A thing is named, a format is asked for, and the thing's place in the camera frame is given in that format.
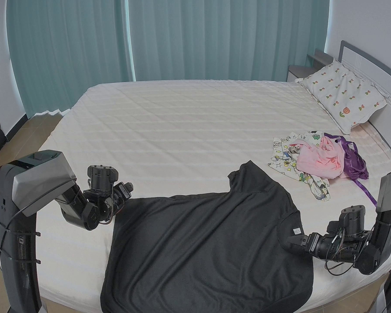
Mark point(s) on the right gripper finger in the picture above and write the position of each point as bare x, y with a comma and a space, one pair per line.
301, 242

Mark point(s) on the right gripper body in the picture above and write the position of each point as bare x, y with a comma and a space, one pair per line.
322, 246

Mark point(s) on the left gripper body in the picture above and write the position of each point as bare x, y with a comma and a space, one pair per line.
122, 196

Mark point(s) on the black T-shirt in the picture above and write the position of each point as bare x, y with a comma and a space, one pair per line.
198, 246

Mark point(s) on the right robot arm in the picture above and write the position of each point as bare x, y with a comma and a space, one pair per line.
378, 240

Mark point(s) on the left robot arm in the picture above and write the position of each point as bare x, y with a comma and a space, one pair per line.
19, 240

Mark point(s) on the bed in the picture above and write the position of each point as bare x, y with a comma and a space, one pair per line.
182, 126

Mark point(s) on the pink garment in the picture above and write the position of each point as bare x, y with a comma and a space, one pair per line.
319, 161

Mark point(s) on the purple garment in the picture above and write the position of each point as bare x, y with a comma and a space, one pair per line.
355, 165

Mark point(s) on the white printed garment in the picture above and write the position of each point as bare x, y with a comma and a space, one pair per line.
282, 155

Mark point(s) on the white printed pillow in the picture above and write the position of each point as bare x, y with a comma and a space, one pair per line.
342, 93

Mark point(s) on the blue-green curtain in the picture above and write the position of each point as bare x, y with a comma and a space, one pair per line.
231, 28
68, 44

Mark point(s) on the grey bedside table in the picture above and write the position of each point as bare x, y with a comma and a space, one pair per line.
301, 72

